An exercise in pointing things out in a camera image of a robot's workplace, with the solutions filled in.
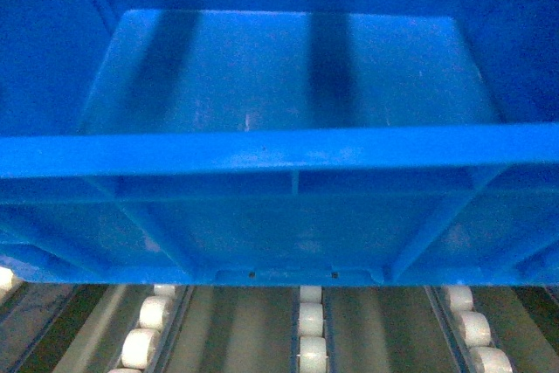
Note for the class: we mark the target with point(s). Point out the blue plastic crate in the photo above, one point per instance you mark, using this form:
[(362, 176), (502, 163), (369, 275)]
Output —
[(280, 142)]

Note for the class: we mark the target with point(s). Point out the middle roller track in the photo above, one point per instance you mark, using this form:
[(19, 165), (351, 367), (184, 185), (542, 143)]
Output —
[(311, 348)]

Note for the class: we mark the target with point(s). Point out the roller track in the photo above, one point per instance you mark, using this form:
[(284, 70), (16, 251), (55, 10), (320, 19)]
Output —
[(472, 341), (147, 345), (311, 348)]

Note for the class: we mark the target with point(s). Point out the left roller track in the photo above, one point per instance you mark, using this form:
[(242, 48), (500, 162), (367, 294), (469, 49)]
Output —
[(147, 345)]

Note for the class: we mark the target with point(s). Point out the right roller track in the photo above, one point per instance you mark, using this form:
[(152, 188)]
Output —
[(472, 341)]

